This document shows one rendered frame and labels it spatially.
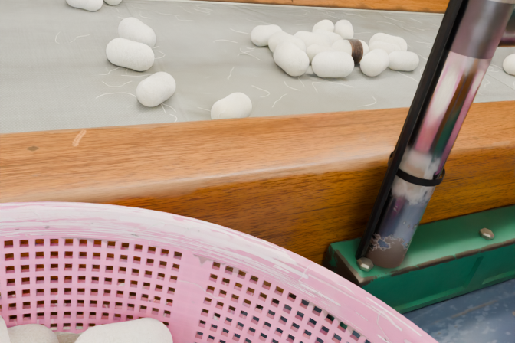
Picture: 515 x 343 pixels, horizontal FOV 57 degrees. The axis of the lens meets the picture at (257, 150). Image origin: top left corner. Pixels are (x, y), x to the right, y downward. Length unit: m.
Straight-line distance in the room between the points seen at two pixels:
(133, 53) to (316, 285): 0.23
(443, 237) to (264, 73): 0.18
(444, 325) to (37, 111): 0.26
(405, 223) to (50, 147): 0.16
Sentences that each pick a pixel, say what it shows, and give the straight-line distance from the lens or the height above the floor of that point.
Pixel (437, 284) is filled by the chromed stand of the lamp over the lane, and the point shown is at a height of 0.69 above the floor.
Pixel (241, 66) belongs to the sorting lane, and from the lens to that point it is 0.39.
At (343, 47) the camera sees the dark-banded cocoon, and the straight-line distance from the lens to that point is 0.43.
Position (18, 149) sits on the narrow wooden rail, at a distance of 0.22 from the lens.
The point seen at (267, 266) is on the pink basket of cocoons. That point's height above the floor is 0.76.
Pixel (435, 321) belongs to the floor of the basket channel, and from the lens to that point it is 0.31.
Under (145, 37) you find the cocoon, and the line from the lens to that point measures 0.38.
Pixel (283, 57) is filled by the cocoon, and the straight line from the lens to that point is 0.38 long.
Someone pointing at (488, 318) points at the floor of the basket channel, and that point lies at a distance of 0.33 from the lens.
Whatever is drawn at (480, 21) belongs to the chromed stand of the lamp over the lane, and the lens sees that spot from 0.20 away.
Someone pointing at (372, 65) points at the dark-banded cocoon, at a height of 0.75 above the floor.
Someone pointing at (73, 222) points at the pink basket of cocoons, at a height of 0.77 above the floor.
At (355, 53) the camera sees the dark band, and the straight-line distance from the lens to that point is 0.43.
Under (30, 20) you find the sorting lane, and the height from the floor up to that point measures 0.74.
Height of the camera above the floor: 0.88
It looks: 30 degrees down
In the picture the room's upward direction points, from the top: 11 degrees clockwise
